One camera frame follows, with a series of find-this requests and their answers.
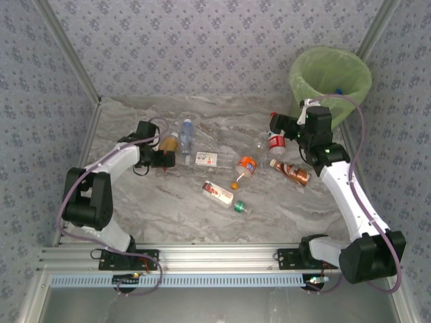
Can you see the aluminium mounting rail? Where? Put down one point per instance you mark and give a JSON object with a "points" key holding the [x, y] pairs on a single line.
{"points": [[215, 257]]}

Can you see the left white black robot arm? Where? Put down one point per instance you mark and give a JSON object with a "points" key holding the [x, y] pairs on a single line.
{"points": [[118, 159]]}

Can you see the orange bottle cap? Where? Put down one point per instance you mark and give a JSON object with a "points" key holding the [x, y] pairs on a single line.
{"points": [[234, 185]]}

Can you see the clear square bottle white label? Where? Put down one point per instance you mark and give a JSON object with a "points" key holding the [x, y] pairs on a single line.
{"points": [[207, 159]]}

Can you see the clear bottle red white label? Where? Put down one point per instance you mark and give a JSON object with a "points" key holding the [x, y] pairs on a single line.
{"points": [[277, 144]]}

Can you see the aluminium frame post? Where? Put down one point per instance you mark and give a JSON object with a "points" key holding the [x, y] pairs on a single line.
{"points": [[375, 28], [69, 54]]}

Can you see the clear bottle orange label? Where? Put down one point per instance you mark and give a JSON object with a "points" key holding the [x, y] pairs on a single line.
{"points": [[246, 165]]}

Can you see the green lined waste bin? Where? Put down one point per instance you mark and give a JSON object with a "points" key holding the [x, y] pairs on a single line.
{"points": [[323, 77]]}

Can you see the amber bottle white cap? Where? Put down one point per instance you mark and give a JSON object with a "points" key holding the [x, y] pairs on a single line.
{"points": [[168, 144]]}

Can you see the copper brown bottle white cap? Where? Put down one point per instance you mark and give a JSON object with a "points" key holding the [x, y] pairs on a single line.
{"points": [[293, 173]]}

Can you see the small circuit board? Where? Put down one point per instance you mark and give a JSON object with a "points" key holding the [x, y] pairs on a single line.
{"points": [[316, 280], [126, 278]]}

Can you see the white red label plastic bottle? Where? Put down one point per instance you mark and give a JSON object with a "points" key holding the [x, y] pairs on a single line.
{"points": [[217, 194]]}

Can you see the clear water bottle blue cap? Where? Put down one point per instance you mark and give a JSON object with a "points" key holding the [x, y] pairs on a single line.
{"points": [[186, 134]]}

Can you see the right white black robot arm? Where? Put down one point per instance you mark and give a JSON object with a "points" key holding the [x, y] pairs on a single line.
{"points": [[343, 195]]}

